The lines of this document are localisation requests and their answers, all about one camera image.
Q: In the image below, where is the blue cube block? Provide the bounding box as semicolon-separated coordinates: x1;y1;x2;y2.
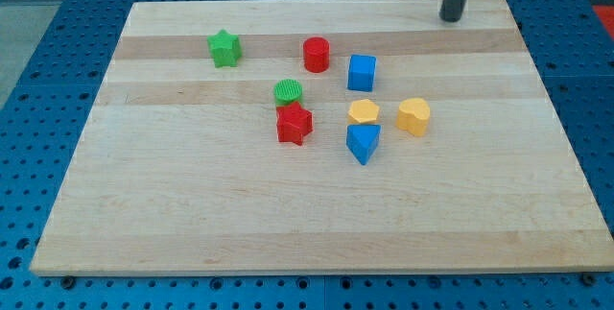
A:
347;55;376;92

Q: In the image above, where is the red star block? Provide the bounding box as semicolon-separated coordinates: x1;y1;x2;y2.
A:
276;102;313;146

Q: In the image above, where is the wooden board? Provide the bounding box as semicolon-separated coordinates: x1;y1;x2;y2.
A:
30;0;613;276

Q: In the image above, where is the green cylinder block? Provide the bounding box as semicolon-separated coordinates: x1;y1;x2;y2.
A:
273;79;303;107

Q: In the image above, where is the blue triangle block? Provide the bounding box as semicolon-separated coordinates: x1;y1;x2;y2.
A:
345;125;382;165

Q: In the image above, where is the yellow hexagon block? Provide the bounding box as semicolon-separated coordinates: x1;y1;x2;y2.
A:
347;99;380;125

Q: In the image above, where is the red cylinder block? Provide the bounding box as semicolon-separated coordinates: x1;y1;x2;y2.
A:
302;36;330;73

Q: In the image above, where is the yellow heart block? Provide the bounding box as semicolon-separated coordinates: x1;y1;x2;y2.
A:
395;98;431;137

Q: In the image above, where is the green star block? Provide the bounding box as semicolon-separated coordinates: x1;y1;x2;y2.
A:
207;29;242;68

